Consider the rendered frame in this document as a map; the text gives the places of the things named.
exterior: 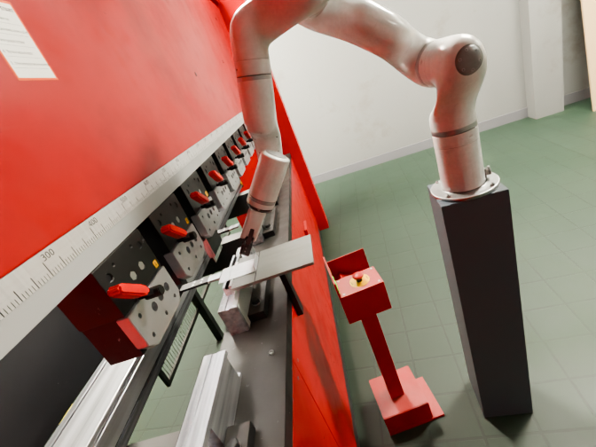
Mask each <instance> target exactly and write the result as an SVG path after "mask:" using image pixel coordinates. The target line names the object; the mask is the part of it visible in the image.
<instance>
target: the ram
mask: <svg viewBox="0 0 596 447"><path fill-rule="evenodd" d="M4 1H6V2H10V3H11V4H12V7H13V8H14V10H15V11H16V13H17V14H18V15H19V17H20V19H21V20H22V22H23V24H24V25H25V27H26V28H27V31H28V32H29V34H31V36H32V38H33V39H34V41H35V43H36V44H37V46H38V48H39V49H40V51H41V52H42V54H43V55H44V57H45V58H46V60H47V62H48V63H49V65H50V66H51V68H52V70H53V72H54V73H55V75H56V76H57V77H58V80H30V81H19V80H18V78H17V77H16V75H15V74H14V73H13V71H12V70H11V68H10V67H9V65H8V64H7V62H6V61H5V60H4V58H3V56H2V55H1V53H0V280H1V279H2V278H4V277H5V276H7V275H8V274H10V273H11V272H13V271H14V270H16V269H17V268H19V267H20V266H21V265H22V264H23V263H25V262H27V261H28V260H30V259H31V258H32V257H34V256H35V255H37V254H39V253H40V252H42V251H43V250H44V249H45V248H47V247H48V246H50V245H51V244H52V243H54V242H55V241H57V240H58V239H60V238H61V237H63V236H64V235H66V234H67V233H69V232H70V231H71V230H73V229H74V228H75V227H77V226H78V225H79V224H81V223H83V222H84V221H86V220H87V219H89V218H90V217H91V216H93V215H95V214H96V213H97V212H98V211H99V210H101V209H102V208H104V207H106V206H107V205H108V204H110V203H111V202H113V201H114V200H116V199H117V198H119V197H120V196H122V195H123V194H124V193H125V192H127V191H128V190H130V189H131V188H133V187H134V186H136V185H137V184H139V183H140V182H142V181H143V180H145V179H146V178H147V177H149V176H150V175H151V174H153V173H154V172H155V171H157V170H158V169H160V168H162V167H163V166H165V165H166V164H167V163H169V162H170V161H172V160H174V159H175V158H176V157H177V156H178V155H180V154H181V153H183V152H184V151H186V150H187V149H189V148H190V147H192V146H193V145H195V144H196V143H198V142H199V141H201V139H203V138H204V137H206V136H207V135H209V134H210V133H212V132H213V131H214V130H216V129H218V128H219V127H221V126H222V125H223V124H225V123H226V122H227V121H229V120H230V119H231V118H233V117H234V116H236V115H237V114H239V113H240V112H242V109H241V104H240V99H239V89H238V84H237V78H236V73H235V67H234V62H233V56H232V51H231V39H230V34H229V32H228V29H227V27H226V25H225V23H224V19H223V16H222V14H221V12H220V10H219V8H218V7H217V6H216V5H215V4H214V3H213V2H212V1H210V0H4ZM243 123H244V119H243V118H242V119H240V120H239V121H238V122H237V123H235V124H234V125H233V126H232V127H231V128H229V129H228V130H227V131H226V132H225V133H223V134H222V136H220V137H219V138H218V139H217V140H216V141H215V142H213V143H212V144H211V145H210V146H208V147H207V148H206V149H205V150H204V151H202V152H201V153H200V154H199V155H197V156H196V157H195V158H194V159H193V160H191V161H190V162H189V163H188V164H187V165H185V166H184V167H183V168H182V169H180V170H179V171H178V172H177V173H176V174H175V175H174V176H172V177H171V178H170V179H169V180H168V181H167V182H166V183H164V184H163V185H162V186H161V187H159V188H158V189H157V190H156V191H155V192H153V193H152V194H151V195H150V196H149V197H147V198H146V199H145V200H144V201H142V202H141V203H140V204H139V205H138V206H136V207H135V208H134V209H133V210H131V211H130V212H129V213H128V214H127V215H126V216H125V217H123V219H121V220H120V221H119V222H118V223H117V224H115V225H114V226H113V227H112V228H111V229H109V230H108V231H107V232H106V233H104V234H103V235H102V236H101V237H100V238H98V239H97V240H96V241H95V242H93V243H92V244H91V245H90V246H89V247H87V248H86V249H85V250H84V251H82V252H81V253H80V254H79V255H78V256H77V257H76V258H75V259H74V260H73V261H71V262H70V263H69V264H68V265H66V266H65V267H64V268H63V269H62V270H60V271H59V272H58V273H57V274H55V275H54V276H53V277H52V278H50V279H49V280H48V281H47V282H46V283H44V284H43V285H42V286H41V287H40V288H38V289H37V290H36V291H35V292H34V293H32V294H31V295H30V296H29V297H28V298H27V299H26V300H25V301H24V302H22V303H21V304H20V305H19V306H17V307H16V308H15V309H14V310H12V311H11V312H10V313H9V314H8V315H7V316H5V317H4V318H3V319H2V320H0V360H1V359H2V358H3V357H4V356H5V355H6V354H7V353H8V352H9V351H10V350H11V349H13V348H14V347H15V346H16V345H17V344H18V343H19V342H20V341H21V340H22V339H23V338H24V337H25V336H26V335H27V334H28V333H29V332H30V331H31V330H32V329H33V328H34V327H35V326H36V325H37V324H38V323H39V322H40V321H41V320H42V319H43V318H44V317H45V316H47V315H48V314H49V313H50V312H51V311H52V310H53V309H54V308H55V307H56V306H57V305H58V304H59V303H60V302H61V301H62V300H63V299H64V298H65V297H66V296H67V295H68V294H69V293H70V292H71V291H72V290H73V289H74V288H75V287H76V286H77V285H78V284H79V283H80V282H82V281H83V280H84V279H85V278H86V277H87V276H88V275H89V274H90V273H91V272H92V271H93V270H94V269H95V268H96V267H97V266H98V265H99V264H100V263H101V262H102V261H103V260H104V259H105V258H106V257H107V256H108V255H109V254H110V253H111V252H112V251H113V250H114V249H116V248H117V247H118V246H119V245H120V244H121V243H122V242H123V241H124V240H125V239H126V238H127V237H128V236H129V235H130V234H131V233H132V232H133V231H134V230H135V229H136V228H137V227H138V226H139V225H140V224H141V223H142V222H143V221H144V220H145V219H146V218H147V217H148V216H149V215H150V214H151V213H152V212H153V211H154V210H155V209H156V208H157V207H158V206H159V205H160V204H161V203H162V202H163V201H164V200H165V199H166V198H167V197H168V196H169V195H170V194H171V193H172V192H173V191H174V190H175V189H176V188H177V187H178V186H179V185H180V184H181V183H183V182H184V181H185V180H186V179H187V178H188V177H189V176H190V175H191V174H192V173H193V172H194V171H195V170H196V169H197V168H198V167H199V166H200V165H201V164H202V163H203V162H204V161H205V160H206V159H207V158H208V157H209V156H210V155H211V154H212V153H213V152H214V151H215V150H216V149H218V148H219V147H220V146H221V145H222V144H223V143H224V142H225V141H226V140H227V139H228V138H229V137H230V136H231V135H232V134H233V133H234V132H235V131H236V130H237V129H238V128H239V127H240V126H241V125H242V124H243Z"/></svg>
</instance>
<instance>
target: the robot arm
mask: <svg viewBox="0 0 596 447"><path fill-rule="evenodd" d="M297 24H299V25H301V26H302V27H305V28H307V29H309V30H311V31H314V32H317V33H319V34H322V35H328V36H331V37H334V38H337V39H340V40H342V41H345V42H347V43H351V44H353V45H355V46H357V47H359V48H361V49H363V50H365V51H368V52H370V53H372V54H374V55H375V56H377V57H379V58H381V59H383V60H385V61H386V62H388V63H389V64H390V65H391V66H392V67H394V68H395V69H396V70H397V71H398V72H400V73H401V74H402V75H404V76H405V77H406V78H408V79H409V80H411V81H412V82H414V83H416V84H418V85H419V86H421V87H425V88H436V101H435V106H434V108H433V110H432V112H431V114H430V116H429V125H430V130H431V135H432V139H433V144H434V148H435V157H436V161H437V166H438V170H439V175H440V180H439V181H435V183H434V184H433V185H432V187H431V189H430V192H431V195H432V196H433V197H434V198H435V199H437V200H441V201H448V202H458V201H466V200H474V199H477V198H481V197H482V196H485V195H487V194H489V193H491V192H493V191H495V190H496V189H497V188H498V186H499V184H500V180H499V176H498V175H496V174H495V173H492V172H491V169H490V166H487V167H486V168H485V167H484V166H483V160H482V148H481V141H480V135H479V128H478V122H477V115H476V109H475V104H476V100H477V96H478V94H479V91H480V89H481V87H482V83H483V80H484V77H485V75H486V71H487V56H486V51H485V49H484V47H483V45H482V42H481V41H480V40H479V39H478V38H477V37H475V36H473V35H469V34H456V35H450V36H446V37H444V38H440V39H434V38H430V37H427V36H425V35H423V34H421V33H420V32H419V31H417V30H416V29H415V28H414V27H413V26H412V25H411V24H410V23H409V22H407V21H406V20H405V19H404V18H402V17H401V16H399V15H398V14H396V13H395V12H393V11H391V10H390V9H388V8H386V7H385V6H383V5H381V4H378V3H376V2H374V1H373V0H247V1H246V2H245V3H243V5H241V6H240V8H239V9H238V10H237V11H235V13H234V14H233V16H232V18H231V24H230V39H231V51H232V56H233V62H234V67H235V73H236V78H237V84H238V89H239V99H240V104H241V109H242V114H243V119H244V123H245V126H246V129H247V131H248V132H249V134H250V135H251V137H252V139H253V141H254V144H255V150H256V154H257V159H258V163H257V166H256V169H255V174H254V177H253V180H252V184H251V186H250V189H249V193H248V196H247V205H248V206H249V210H248V211H247V216H246V220H245V222H244V225H243V229H242V232H241V234H240V237H241V238H242V239H244V241H243V242H242V245H241V248H240V251H239V253H240V254H241V255H246V256H249V254H250V251H251V248H252V246H253V242H255V241H256V239H257V237H258V234H259V232H260V230H261V228H262V225H263V220H264V218H265V216H266V213H270V212H271V211H272V210H273V209H274V206H275V204H276V201H277V198H278V194H279V191H280V188H281V185H282V183H283V180H284V177H285V174H286V170H287V168H288V165H289V162H290V160H289V159H288V158H287V157H286V156H285V155H283V152H282V143H281V136H280V132H279V128H278V122H277V115H276V107H275V98H274V90H273V82H272V75H271V62H270V54H269V47H270V45H271V43H272V42H273V41H275V40H276V39H277V38H279V37H280V36H281V35H283V34H284V33H285V32H287V31H288V30H289V29H291V28H292V27H294V26H296V25H297Z"/></svg>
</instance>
